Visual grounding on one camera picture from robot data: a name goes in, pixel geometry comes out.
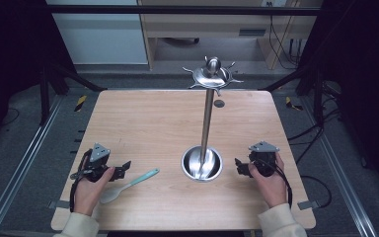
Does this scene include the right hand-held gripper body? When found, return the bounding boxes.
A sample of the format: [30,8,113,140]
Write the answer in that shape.
[248,140,281,179]

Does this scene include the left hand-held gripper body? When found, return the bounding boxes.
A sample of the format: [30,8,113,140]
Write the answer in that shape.
[70,142,120,184]

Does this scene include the teal-handled spoon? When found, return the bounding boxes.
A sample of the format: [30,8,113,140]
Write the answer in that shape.
[99,168,161,204]

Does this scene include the metal utensil stand with hooks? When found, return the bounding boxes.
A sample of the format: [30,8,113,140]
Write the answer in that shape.
[180,55,245,183]

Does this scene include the person's right hand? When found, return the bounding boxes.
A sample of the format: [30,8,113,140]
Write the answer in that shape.
[248,152,289,209]

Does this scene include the person's left hand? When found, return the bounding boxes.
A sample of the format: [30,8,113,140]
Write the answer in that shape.
[73,166,116,217]

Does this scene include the yellow-black tape strip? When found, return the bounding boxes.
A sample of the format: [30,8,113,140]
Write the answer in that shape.
[74,94,89,114]
[283,95,305,113]

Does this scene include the white cabinet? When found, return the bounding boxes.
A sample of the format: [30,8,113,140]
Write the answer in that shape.
[44,0,149,65]

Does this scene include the black curtain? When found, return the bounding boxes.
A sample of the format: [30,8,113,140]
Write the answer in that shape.
[0,0,77,156]
[298,0,379,201]

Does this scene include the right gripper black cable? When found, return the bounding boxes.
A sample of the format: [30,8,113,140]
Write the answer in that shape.
[258,159,293,209]

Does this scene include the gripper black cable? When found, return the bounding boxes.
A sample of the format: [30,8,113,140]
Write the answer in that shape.
[258,159,293,209]
[68,176,81,213]

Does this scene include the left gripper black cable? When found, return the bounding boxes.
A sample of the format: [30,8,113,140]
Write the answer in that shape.
[68,176,81,213]

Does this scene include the black floor cable bundle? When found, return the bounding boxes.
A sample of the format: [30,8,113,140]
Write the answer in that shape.
[286,80,343,166]

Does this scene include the grey table bracket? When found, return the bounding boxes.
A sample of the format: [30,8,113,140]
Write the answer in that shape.
[296,199,321,211]
[46,199,71,210]

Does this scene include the black floor cable loop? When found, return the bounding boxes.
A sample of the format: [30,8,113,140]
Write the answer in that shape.
[299,175,334,209]

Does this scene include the aluminium floor rail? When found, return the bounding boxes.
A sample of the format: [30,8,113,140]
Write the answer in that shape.
[0,94,64,237]
[299,96,379,237]

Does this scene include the black frame strut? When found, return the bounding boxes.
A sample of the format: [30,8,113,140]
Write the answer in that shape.
[259,62,326,128]
[38,62,109,126]

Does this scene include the black hanging cables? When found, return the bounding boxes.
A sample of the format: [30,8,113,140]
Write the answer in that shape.
[267,15,303,71]

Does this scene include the black horizontal frame bar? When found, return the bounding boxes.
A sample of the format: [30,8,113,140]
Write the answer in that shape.
[44,4,324,17]

